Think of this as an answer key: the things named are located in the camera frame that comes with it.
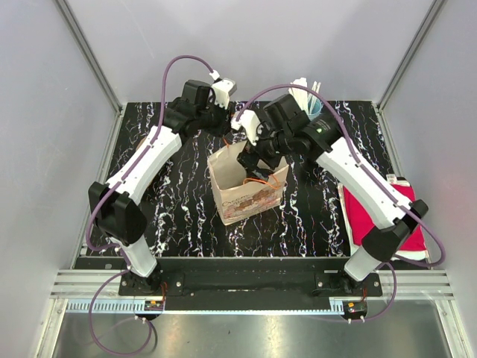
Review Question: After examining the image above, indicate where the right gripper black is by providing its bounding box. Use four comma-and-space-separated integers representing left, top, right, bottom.
236, 118, 293, 185

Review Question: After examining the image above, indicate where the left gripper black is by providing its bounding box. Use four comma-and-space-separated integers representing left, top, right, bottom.
196, 96, 233, 138

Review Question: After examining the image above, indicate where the brown paper takeout bag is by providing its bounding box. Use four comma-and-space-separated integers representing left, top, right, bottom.
207, 141, 289, 225

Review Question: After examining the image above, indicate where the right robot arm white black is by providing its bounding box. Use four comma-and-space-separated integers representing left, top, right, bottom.
231, 94, 429, 296

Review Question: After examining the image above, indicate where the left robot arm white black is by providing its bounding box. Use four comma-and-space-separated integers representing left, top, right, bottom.
88, 78, 236, 295

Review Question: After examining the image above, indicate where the light blue cup holder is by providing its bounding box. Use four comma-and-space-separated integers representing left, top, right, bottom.
307, 98, 323, 120

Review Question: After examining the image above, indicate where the red folded cloth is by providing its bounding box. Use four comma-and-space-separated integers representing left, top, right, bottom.
341, 182, 427, 254

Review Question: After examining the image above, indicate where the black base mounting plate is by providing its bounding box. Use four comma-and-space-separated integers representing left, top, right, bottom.
119, 257, 382, 313

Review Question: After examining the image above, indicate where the white tray under cloth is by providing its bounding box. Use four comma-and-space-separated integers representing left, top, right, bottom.
338, 175, 429, 261

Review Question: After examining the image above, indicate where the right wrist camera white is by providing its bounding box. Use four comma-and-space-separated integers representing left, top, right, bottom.
230, 110, 263, 146

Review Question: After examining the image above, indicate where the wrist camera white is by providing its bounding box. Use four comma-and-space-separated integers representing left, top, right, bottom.
209, 70, 237, 109
230, 110, 263, 146

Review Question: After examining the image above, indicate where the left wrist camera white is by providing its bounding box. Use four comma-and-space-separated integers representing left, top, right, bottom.
209, 70, 237, 109

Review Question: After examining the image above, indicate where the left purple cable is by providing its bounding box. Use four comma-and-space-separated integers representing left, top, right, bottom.
85, 55, 221, 354

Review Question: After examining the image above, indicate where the purple cable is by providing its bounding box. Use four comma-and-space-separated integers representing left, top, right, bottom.
85, 55, 221, 354
234, 84, 446, 324

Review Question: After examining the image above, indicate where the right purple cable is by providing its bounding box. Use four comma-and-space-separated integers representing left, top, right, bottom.
234, 84, 446, 324

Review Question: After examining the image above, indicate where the aluminium front rail frame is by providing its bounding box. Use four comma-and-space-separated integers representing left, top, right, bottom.
36, 267, 473, 357

